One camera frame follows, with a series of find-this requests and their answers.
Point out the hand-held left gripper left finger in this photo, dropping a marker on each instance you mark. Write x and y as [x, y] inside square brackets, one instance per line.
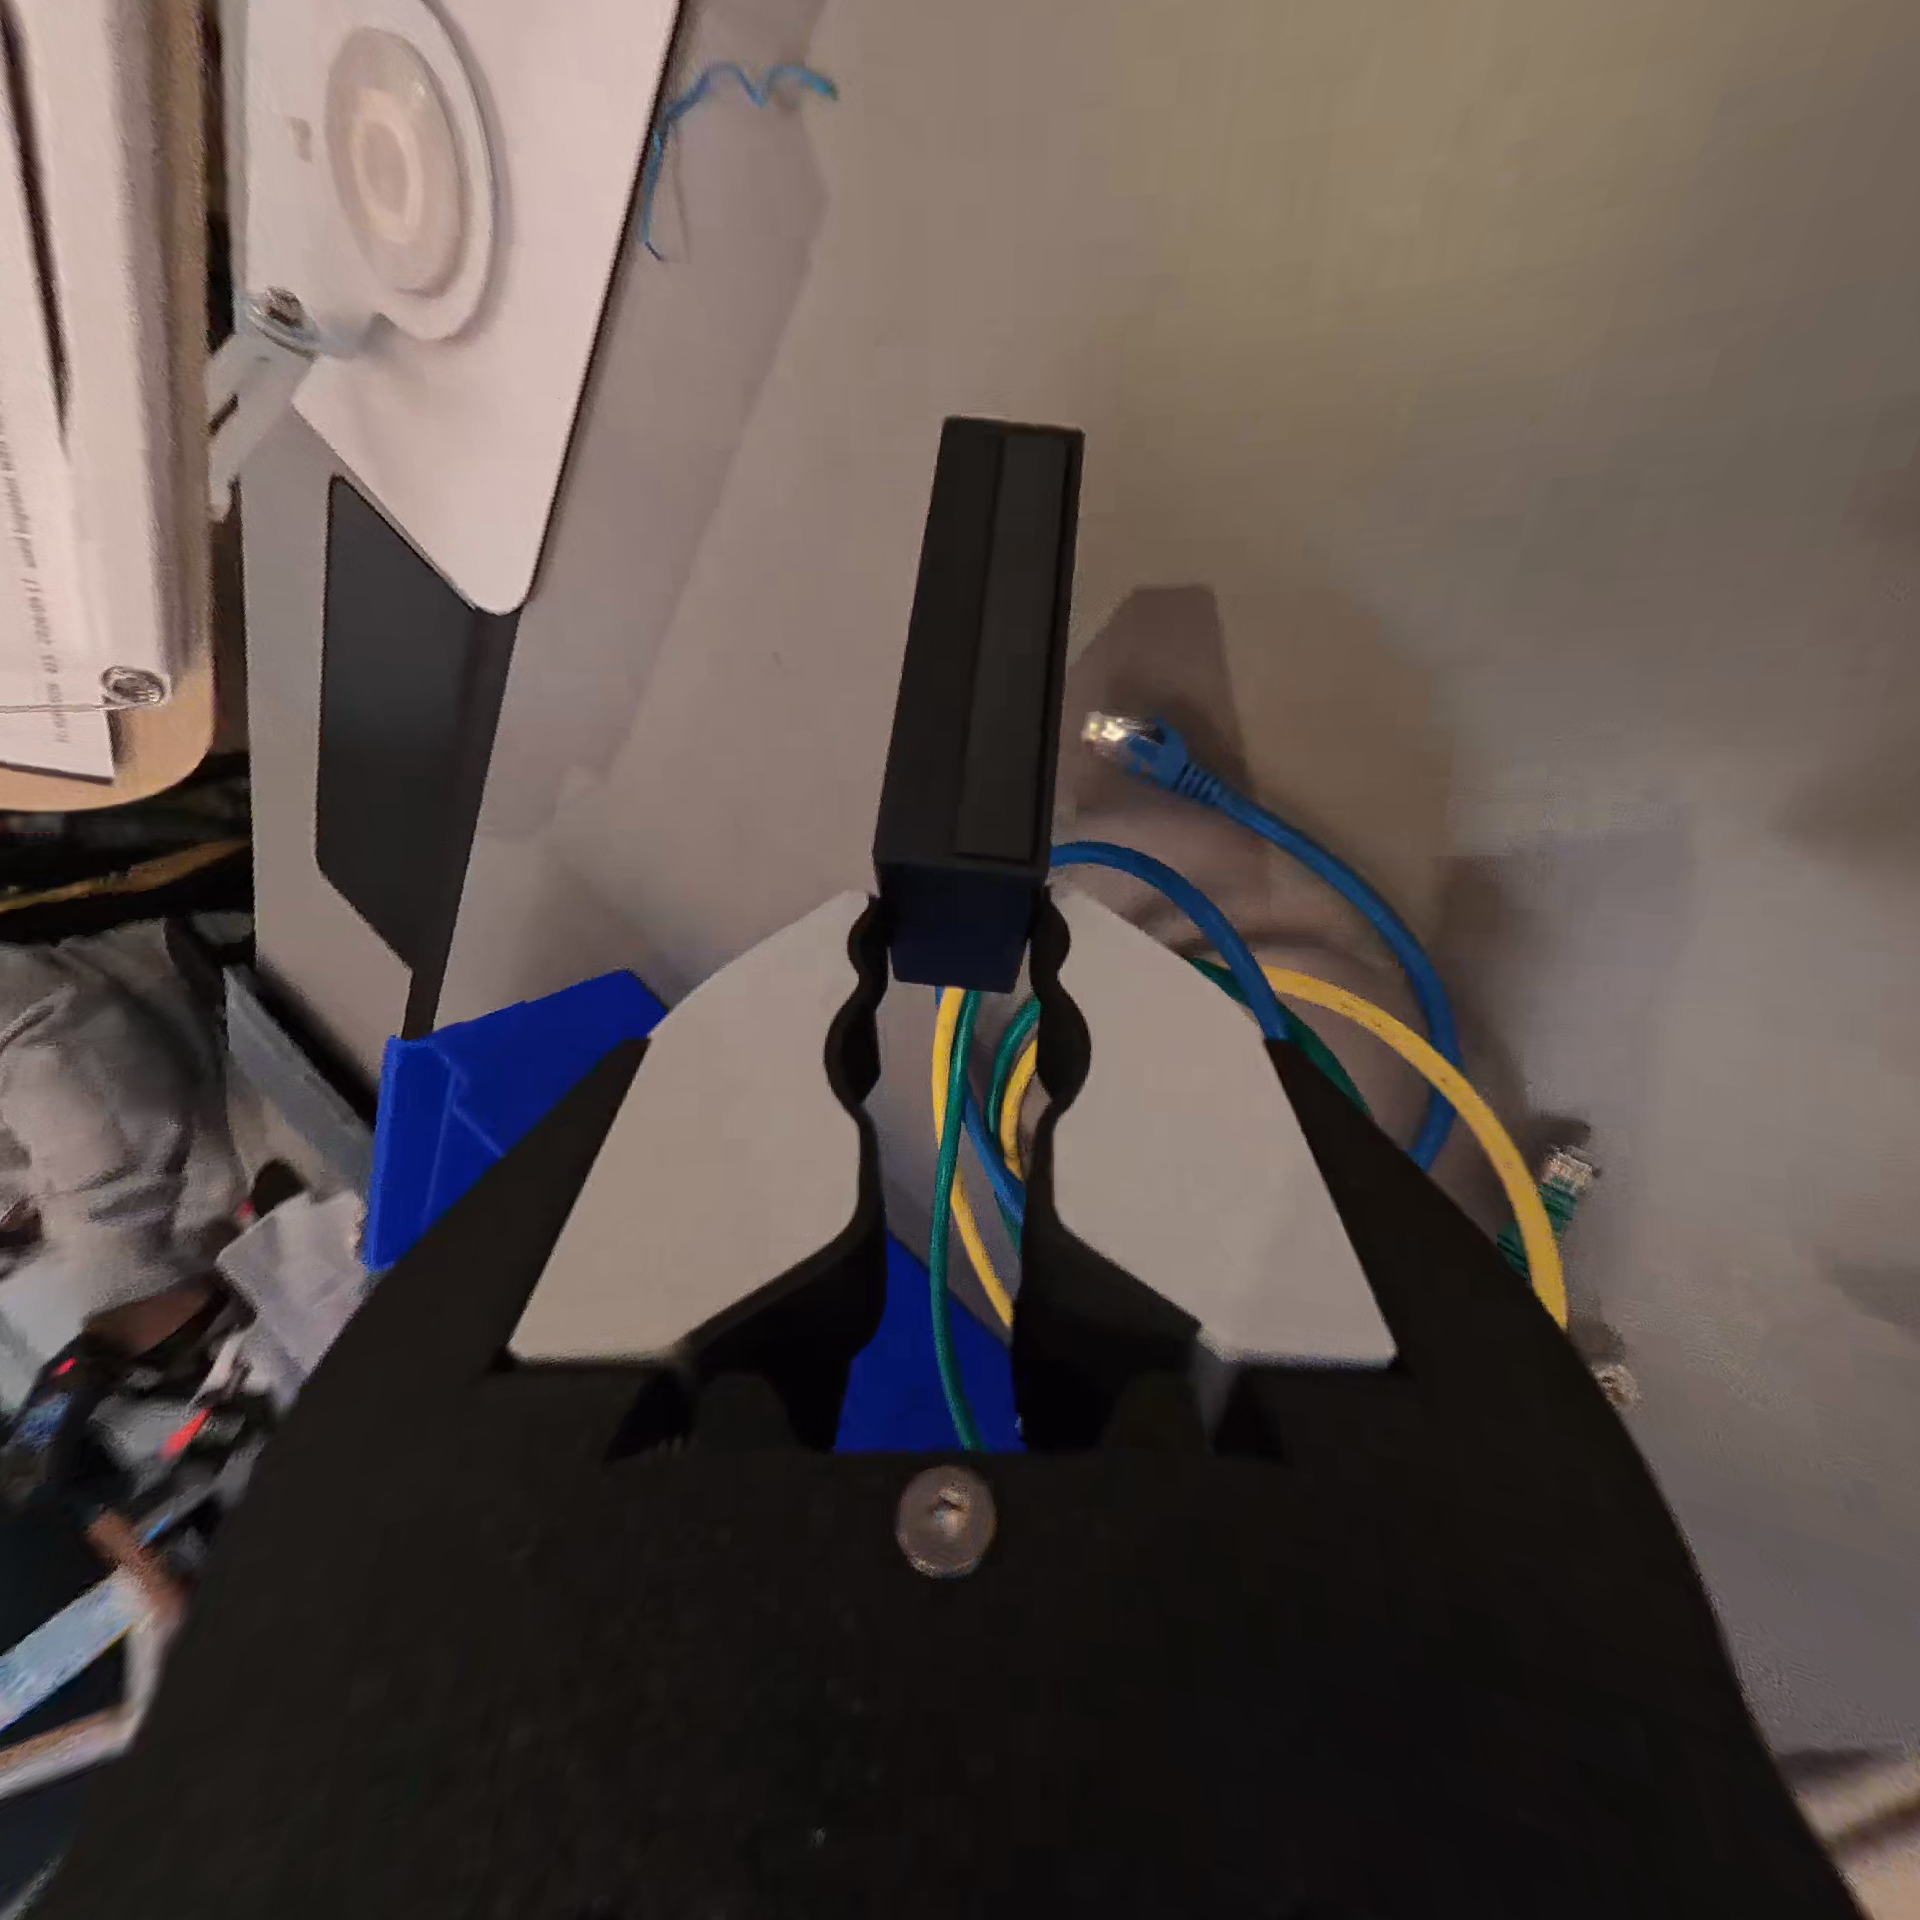
[692, 1200]

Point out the printed instruction sheet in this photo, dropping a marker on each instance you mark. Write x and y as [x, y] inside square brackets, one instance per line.
[77, 375]

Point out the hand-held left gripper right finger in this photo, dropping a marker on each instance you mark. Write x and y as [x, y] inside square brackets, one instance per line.
[1215, 1200]

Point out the black network switch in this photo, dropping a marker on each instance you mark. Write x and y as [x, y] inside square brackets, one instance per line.
[985, 676]

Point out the blue thread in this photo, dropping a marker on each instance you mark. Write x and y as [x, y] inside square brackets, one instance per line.
[722, 89]

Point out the blue plastic bin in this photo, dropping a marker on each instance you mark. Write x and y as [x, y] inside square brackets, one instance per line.
[482, 1079]

